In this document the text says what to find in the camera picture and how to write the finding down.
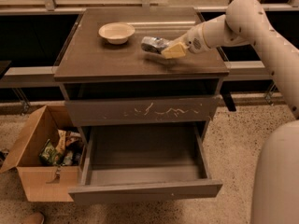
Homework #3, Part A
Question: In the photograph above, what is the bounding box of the green snack bag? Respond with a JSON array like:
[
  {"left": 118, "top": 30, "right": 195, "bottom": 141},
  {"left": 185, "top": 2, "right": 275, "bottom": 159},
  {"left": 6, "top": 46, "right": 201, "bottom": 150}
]
[{"left": 38, "top": 139, "right": 64, "bottom": 166}]

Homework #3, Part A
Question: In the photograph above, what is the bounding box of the brown shoe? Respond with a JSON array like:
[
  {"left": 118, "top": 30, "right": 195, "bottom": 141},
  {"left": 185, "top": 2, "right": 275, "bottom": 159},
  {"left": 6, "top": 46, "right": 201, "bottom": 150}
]
[{"left": 21, "top": 212, "right": 45, "bottom": 224}]

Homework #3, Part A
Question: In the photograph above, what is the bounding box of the open cardboard box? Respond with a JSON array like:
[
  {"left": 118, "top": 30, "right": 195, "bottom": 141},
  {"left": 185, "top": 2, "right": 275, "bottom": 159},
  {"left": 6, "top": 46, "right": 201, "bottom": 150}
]
[{"left": 0, "top": 105, "right": 79, "bottom": 202}]

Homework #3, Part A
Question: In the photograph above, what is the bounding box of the scratched grey top drawer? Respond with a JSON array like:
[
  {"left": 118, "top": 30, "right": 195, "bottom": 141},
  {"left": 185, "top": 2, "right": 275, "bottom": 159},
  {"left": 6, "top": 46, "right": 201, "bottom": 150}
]
[{"left": 64, "top": 95, "right": 220, "bottom": 126}]

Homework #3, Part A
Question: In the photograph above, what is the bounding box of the tan snack bag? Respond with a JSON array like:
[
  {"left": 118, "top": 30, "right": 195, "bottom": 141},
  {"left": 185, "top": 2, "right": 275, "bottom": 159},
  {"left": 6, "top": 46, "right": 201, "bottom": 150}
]
[{"left": 55, "top": 130, "right": 81, "bottom": 154}]

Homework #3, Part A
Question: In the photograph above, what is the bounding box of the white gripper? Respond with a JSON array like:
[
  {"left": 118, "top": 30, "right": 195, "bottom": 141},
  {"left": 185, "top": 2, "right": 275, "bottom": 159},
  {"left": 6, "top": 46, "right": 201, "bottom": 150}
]
[{"left": 161, "top": 23, "right": 209, "bottom": 59}]

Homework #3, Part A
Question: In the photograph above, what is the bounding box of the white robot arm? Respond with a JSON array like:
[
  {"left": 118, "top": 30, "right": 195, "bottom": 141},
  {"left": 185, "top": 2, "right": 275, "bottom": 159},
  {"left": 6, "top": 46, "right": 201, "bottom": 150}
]
[{"left": 162, "top": 0, "right": 299, "bottom": 118}]

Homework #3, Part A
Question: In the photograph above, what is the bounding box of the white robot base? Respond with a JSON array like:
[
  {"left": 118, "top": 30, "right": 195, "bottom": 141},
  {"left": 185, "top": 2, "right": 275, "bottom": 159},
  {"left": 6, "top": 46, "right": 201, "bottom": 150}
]
[{"left": 250, "top": 120, "right": 299, "bottom": 224}]

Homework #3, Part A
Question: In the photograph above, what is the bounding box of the metal window rail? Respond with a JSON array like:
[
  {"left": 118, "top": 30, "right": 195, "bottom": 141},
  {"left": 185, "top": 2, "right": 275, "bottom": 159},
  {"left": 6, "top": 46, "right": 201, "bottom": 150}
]
[{"left": 0, "top": 61, "right": 270, "bottom": 89}]

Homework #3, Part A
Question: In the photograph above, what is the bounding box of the grey drawer cabinet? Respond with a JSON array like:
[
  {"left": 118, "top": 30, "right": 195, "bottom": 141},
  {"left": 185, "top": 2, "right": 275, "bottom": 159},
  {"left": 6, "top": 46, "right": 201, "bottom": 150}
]
[{"left": 53, "top": 7, "right": 231, "bottom": 191}]

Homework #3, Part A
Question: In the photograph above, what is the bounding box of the silver redbull can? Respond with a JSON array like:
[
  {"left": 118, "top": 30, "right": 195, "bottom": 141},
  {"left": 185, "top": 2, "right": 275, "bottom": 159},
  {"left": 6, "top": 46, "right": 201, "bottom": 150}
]
[{"left": 141, "top": 36, "right": 170, "bottom": 54}]

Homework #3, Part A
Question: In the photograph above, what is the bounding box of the white paper bowl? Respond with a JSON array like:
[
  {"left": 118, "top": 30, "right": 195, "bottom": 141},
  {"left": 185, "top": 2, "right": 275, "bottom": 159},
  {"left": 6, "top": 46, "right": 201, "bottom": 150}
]
[{"left": 98, "top": 22, "right": 135, "bottom": 45}]

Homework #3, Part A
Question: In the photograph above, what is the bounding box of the open grey middle drawer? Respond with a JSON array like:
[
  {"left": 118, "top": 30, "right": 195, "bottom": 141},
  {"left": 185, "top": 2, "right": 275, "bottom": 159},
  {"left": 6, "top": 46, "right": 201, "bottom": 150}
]
[{"left": 69, "top": 122, "right": 222, "bottom": 205}]

